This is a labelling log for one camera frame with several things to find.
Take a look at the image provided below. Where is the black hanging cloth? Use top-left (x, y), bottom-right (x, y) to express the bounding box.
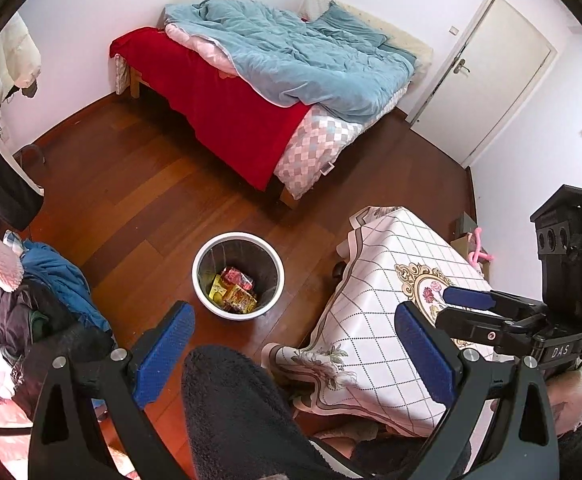
top-left (0, 127), bottom-right (46, 232)

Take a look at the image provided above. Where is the wooden bed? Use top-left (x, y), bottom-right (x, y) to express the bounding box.
top-left (110, 0), bottom-right (434, 208)

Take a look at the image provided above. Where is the light blue blanket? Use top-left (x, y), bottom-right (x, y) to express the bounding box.
top-left (165, 0), bottom-right (417, 122)

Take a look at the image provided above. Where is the pink plastic toy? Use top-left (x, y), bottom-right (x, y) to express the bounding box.
top-left (468, 227), bottom-right (498, 267)

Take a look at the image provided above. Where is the person's dark fleece leg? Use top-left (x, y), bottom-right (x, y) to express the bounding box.
top-left (181, 344), bottom-right (472, 480)

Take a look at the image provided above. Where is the white door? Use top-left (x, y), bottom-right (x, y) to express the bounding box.
top-left (410, 0), bottom-right (557, 168)

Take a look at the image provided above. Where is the yellow and orange snack packet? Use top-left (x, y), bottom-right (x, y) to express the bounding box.
top-left (223, 285), bottom-right (258, 313)

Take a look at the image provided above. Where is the person's right hand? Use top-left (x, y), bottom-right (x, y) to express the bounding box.
top-left (545, 369), bottom-right (582, 430)

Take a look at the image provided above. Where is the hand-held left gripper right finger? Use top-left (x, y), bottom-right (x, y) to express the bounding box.
top-left (393, 301), bottom-right (562, 480)

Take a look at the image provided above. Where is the white rack pole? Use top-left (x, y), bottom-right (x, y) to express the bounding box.
top-left (0, 125), bottom-right (46, 197)

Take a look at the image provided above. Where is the white checked tablecloth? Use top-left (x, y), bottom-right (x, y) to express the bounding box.
top-left (262, 205), bottom-right (497, 438)

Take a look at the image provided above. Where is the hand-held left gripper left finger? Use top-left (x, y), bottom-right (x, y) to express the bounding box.
top-left (28, 301), bottom-right (197, 480)

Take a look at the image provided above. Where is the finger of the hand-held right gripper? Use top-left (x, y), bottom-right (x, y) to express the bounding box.
top-left (433, 309), bottom-right (538, 357)
top-left (444, 285), bottom-right (548, 322)

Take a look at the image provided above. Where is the red blanket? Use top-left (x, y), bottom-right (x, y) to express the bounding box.
top-left (110, 26), bottom-right (314, 191)

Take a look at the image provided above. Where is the dark clothes pile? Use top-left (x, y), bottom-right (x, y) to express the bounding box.
top-left (0, 280), bottom-right (118, 411)

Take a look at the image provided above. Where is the checked mattress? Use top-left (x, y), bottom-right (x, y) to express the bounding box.
top-left (273, 87), bottom-right (407, 200)

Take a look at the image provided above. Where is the white round waste bin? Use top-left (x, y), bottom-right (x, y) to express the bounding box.
top-left (192, 232), bottom-right (285, 320)

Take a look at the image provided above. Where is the cardboard box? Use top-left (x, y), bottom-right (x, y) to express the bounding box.
top-left (451, 212), bottom-right (478, 261)

